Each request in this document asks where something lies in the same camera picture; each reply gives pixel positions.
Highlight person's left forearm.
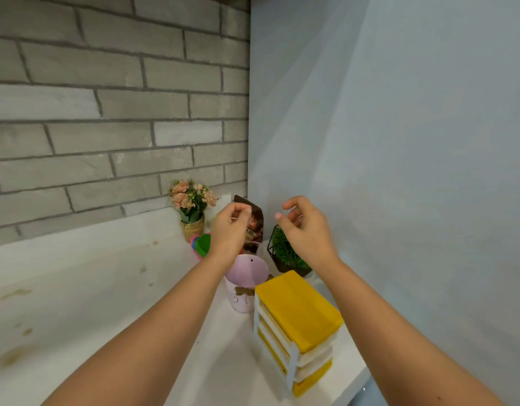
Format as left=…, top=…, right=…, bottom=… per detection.
left=42, top=253, right=229, bottom=406

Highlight pink metal bucket with rope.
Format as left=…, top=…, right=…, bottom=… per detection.
left=224, top=254, right=272, bottom=314

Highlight green plant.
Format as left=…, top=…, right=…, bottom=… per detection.
left=267, top=224, right=314, bottom=279

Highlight person's left hand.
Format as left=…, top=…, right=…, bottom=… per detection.
left=206, top=201, right=253, bottom=267

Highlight person's right forearm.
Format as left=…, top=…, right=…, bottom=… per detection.
left=323, top=259, right=504, bottom=406

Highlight brown coffee pouch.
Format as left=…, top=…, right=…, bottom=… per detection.
left=232, top=195, right=265, bottom=255

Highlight pink flowers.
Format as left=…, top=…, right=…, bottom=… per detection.
left=169, top=179, right=219, bottom=244

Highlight white countertop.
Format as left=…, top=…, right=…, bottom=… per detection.
left=0, top=194, right=370, bottom=406

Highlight green round lid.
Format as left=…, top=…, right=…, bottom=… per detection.
left=194, top=233, right=212, bottom=258

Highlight person's right hand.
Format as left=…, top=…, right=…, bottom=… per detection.
left=275, top=195, right=342, bottom=272

